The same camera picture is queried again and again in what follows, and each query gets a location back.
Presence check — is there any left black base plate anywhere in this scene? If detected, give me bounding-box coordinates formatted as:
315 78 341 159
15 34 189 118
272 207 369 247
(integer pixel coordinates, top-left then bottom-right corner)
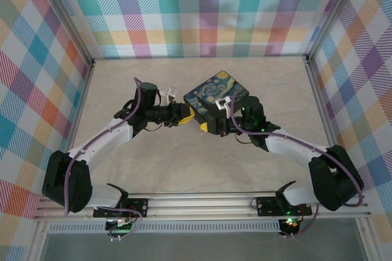
92 198 149 219

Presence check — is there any left aluminium frame post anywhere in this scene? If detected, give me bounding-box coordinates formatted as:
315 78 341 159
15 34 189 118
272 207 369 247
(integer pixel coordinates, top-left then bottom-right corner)
32 0 96 70

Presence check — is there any black box starry night print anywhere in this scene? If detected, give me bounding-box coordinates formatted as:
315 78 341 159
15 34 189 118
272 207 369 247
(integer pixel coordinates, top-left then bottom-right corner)
183 70 251 135

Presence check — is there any aluminium side rail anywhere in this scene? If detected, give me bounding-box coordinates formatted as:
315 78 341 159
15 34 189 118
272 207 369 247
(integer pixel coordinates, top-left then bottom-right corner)
303 55 341 151
52 60 96 197

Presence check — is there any left green circuit board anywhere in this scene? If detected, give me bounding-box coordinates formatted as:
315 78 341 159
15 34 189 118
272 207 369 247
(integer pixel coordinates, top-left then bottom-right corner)
105 217 136 233

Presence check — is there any purple cable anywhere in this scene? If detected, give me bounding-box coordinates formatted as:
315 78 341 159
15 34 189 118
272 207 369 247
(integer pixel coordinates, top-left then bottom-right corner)
62 77 145 242
229 92 365 239

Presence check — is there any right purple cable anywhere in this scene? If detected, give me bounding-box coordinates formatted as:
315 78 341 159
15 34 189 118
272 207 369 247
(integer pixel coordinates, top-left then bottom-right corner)
229 92 365 239

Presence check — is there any right aluminium frame post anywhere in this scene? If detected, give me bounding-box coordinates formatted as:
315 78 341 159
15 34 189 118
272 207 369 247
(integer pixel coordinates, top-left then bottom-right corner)
304 0 367 65

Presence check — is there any right circuit board with light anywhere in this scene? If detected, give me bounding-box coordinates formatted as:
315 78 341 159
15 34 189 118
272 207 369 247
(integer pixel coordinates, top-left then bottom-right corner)
279 217 300 235

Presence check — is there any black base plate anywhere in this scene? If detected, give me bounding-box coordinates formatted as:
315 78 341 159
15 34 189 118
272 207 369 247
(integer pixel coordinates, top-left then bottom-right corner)
255 195 313 218
92 198 149 219

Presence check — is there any left aluminium side rail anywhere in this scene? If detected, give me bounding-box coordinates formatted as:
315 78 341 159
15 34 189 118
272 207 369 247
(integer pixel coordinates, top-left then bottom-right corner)
52 60 96 197

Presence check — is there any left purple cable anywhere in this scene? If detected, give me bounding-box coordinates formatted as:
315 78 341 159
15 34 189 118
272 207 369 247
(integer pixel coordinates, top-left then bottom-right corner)
62 77 145 242

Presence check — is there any aluminium frame post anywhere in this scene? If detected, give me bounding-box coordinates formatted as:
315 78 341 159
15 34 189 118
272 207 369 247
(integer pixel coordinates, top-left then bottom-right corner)
304 0 367 65
32 0 96 70

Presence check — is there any right aluminium side rail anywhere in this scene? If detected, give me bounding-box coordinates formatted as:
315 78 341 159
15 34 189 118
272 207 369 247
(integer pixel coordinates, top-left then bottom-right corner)
303 55 341 151

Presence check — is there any slotted grey cable duct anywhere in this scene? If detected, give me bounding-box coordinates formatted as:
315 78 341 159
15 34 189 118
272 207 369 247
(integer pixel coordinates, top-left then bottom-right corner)
47 220 283 235

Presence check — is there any aluminium mounting rail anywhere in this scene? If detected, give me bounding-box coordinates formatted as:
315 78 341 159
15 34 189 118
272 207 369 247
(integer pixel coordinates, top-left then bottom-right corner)
32 192 372 222

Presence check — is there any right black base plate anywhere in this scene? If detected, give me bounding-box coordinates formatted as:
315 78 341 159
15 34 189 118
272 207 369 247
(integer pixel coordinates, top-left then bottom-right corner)
255 195 313 218

